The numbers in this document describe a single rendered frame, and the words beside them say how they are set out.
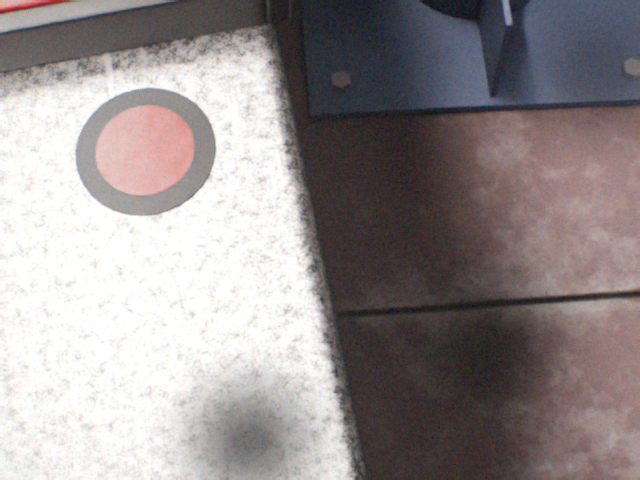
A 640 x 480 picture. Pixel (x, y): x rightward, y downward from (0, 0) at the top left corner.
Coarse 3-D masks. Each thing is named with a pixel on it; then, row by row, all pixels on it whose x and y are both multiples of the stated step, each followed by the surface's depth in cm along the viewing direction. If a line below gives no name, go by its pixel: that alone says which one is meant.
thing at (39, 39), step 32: (96, 0) 28; (128, 0) 28; (160, 0) 28; (192, 0) 28; (224, 0) 29; (256, 0) 29; (288, 0) 29; (0, 32) 28; (32, 32) 28; (64, 32) 28; (96, 32) 29; (128, 32) 29; (160, 32) 29; (192, 32) 30; (0, 64) 29; (32, 64) 29
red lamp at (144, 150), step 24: (120, 120) 29; (144, 120) 29; (168, 120) 29; (120, 144) 29; (144, 144) 29; (168, 144) 29; (192, 144) 29; (120, 168) 28; (144, 168) 28; (168, 168) 28; (144, 192) 28
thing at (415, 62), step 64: (320, 0) 137; (384, 0) 137; (448, 0) 133; (512, 0) 134; (576, 0) 137; (320, 64) 134; (384, 64) 134; (448, 64) 134; (512, 64) 134; (576, 64) 134
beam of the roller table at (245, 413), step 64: (64, 64) 30; (128, 64) 30; (192, 64) 30; (256, 64) 30; (0, 128) 29; (64, 128) 29; (256, 128) 29; (0, 192) 28; (64, 192) 28; (256, 192) 28; (0, 256) 28; (64, 256) 28; (128, 256) 28; (192, 256) 28; (256, 256) 28; (320, 256) 28; (0, 320) 27; (64, 320) 27; (128, 320) 27; (192, 320) 27; (256, 320) 27; (320, 320) 27; (0, 384) 27; (64, 384) 27; (128, 384) 27; (192, 384) 27; (256, 384) 27; (320, 384) 27; (0, 448) 26; (64, 448) 26; (128, 448) 26; (192, 448) 26; (256, 448) 26; (320, 448) 26
